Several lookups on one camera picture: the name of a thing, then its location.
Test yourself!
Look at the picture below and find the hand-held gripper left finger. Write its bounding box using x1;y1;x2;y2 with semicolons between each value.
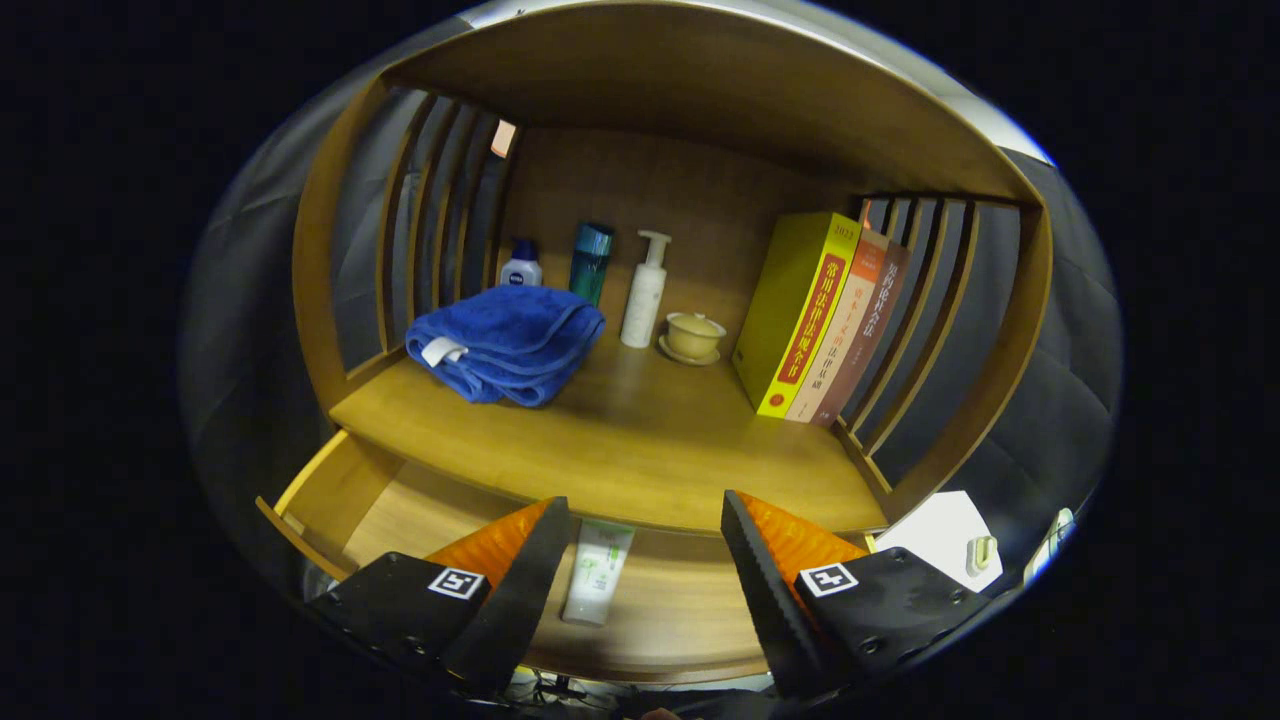
305;497;573;701

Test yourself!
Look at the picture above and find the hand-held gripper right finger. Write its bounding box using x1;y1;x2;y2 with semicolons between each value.
720;490;996;701

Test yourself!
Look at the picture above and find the white and green tube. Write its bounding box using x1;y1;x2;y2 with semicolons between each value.
560;520;637;628

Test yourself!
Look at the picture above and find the wooden drawer with black knob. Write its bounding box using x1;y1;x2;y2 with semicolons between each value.
255;430;881;686

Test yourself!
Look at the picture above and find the white side cabinet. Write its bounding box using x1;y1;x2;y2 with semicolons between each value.
873;490;1004;594

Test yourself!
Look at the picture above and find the wooden countertop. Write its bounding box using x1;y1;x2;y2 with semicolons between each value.
328;330;891;536

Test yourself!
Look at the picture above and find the wooden cabinet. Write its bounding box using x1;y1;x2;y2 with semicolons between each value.
255;0;1056;691

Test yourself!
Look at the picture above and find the blue folded towel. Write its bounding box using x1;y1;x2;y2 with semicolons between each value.
404;284;607;408

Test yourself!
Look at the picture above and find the orange and white book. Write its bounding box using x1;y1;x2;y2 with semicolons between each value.
785;228;891;423

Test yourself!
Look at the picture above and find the beige lidded teacup with saucer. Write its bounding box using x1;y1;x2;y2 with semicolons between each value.
657;311;728;367

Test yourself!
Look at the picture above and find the brown book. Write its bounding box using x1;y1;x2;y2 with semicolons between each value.
812;243;913;429

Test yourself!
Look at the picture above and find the thick yellow book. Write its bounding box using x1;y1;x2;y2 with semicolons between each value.
732;211;863;419

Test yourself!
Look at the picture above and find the white pump bottle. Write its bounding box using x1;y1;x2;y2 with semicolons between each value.
620;230;673;350

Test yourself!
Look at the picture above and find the small white blue-capped bottle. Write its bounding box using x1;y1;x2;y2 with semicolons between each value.
499;238;544;289

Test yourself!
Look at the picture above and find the black backdrop cloth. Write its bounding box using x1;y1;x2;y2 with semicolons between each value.
178;20;1123;621

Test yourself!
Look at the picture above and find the teal bottle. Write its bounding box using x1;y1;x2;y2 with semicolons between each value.
569;222;616;307

